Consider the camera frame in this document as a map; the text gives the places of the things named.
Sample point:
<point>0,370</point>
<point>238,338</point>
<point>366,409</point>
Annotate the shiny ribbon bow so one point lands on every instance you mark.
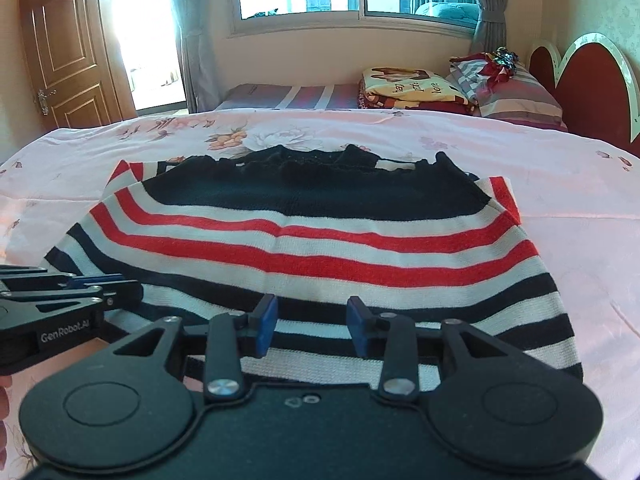
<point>506,57</point>

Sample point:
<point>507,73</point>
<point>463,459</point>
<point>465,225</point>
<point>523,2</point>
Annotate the grey curtain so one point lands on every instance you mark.
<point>192,45</point>
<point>490,5</point>

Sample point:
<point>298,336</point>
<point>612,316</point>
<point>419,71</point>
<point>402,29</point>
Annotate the striped pillow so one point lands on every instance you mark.
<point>520,97</point>

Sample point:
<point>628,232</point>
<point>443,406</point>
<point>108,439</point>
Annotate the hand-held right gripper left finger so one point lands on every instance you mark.
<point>265,325</point>

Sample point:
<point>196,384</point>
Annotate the brown wooden door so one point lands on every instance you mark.
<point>70,55</point>

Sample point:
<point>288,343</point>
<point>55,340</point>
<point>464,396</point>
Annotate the red scalloped headboard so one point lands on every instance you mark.
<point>595,95</point>

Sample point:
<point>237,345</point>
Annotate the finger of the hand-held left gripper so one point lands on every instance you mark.
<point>95,281</point>
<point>115,292</point>

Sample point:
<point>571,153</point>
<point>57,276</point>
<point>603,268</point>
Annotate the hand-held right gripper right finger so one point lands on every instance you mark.
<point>357,325</point>

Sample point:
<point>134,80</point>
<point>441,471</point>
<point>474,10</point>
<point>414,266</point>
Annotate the striped knit sweater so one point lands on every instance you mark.
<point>320,240</point>

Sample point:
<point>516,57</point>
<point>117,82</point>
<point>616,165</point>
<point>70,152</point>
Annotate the pink floral bedsheet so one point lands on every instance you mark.
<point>575,200</point>

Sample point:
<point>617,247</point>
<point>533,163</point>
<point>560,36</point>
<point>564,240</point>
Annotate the teal quilt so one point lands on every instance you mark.
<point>450,14</point>

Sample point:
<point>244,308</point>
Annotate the folded printed blanket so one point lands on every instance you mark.
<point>410,91</point>

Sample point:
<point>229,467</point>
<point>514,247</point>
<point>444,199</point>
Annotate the striped mattress cover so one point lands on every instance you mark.
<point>295,97</point>

